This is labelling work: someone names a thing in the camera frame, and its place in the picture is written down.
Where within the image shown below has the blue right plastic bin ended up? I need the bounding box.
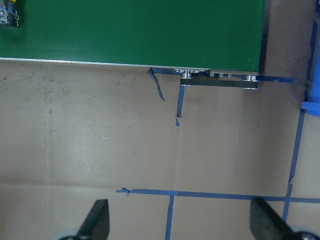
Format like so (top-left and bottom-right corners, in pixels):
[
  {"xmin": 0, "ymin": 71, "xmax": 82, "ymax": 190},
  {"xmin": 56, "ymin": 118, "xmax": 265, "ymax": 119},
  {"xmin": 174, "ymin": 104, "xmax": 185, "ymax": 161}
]
[{"xmin": 301, "ymin": 101, "xmax": 320, "ymax": 117}]

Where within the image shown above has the green conveyor belt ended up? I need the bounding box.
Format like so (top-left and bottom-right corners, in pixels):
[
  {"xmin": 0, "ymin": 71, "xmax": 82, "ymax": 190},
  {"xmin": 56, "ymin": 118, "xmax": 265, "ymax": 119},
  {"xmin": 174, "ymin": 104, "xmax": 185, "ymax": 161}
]
[{"xmin": 0, "ymin": 0, "xmax": 266, "ymax": 89}]

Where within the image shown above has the yellow push button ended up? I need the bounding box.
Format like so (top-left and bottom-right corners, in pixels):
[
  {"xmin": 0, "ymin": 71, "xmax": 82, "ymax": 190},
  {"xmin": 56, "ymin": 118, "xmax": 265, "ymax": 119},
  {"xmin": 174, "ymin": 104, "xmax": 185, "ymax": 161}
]
[{"xmin": 0, "ymin": 0, "xmax": 19, "ymax": 28}]

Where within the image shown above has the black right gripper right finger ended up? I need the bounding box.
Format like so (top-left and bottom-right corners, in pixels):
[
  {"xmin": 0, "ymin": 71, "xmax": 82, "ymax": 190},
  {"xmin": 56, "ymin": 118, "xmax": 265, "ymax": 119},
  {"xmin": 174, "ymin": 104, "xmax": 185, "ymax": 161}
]
[{"xmin": 249, "ymin": 197, "xmax": 300, "ymax": 240}]

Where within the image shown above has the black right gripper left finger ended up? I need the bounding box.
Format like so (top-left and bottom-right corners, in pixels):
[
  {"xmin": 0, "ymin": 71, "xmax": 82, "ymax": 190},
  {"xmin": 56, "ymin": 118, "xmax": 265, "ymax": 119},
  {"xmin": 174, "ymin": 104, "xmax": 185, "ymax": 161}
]
[{"xmin": 75, "ymin": 199, "xmax": 110, "ymax": 240}]

